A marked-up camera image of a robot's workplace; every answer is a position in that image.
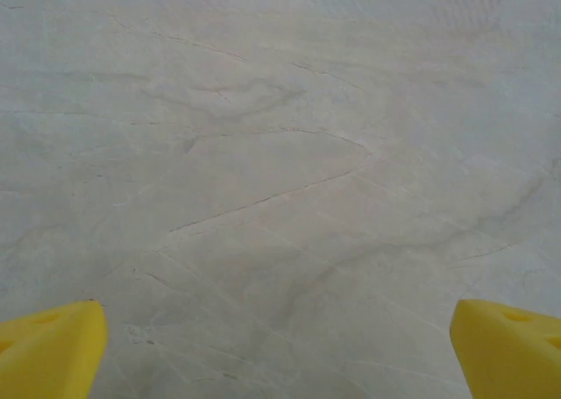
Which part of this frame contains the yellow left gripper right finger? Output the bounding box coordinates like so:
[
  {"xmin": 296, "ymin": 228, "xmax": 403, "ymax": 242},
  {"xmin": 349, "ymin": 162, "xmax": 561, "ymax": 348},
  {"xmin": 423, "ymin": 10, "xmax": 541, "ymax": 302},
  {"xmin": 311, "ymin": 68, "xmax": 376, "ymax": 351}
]
[{"xmin": 450, "ymin": 298, "xmax": 561, "ymax": 399}]

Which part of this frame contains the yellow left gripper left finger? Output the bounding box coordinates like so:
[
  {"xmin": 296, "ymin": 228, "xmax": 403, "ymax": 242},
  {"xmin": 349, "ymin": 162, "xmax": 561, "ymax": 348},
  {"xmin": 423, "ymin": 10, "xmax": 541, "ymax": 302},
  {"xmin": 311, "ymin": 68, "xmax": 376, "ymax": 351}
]
[{"xmin": 0, "ymin": 300, "xmax": 109, "ymax": 399}]

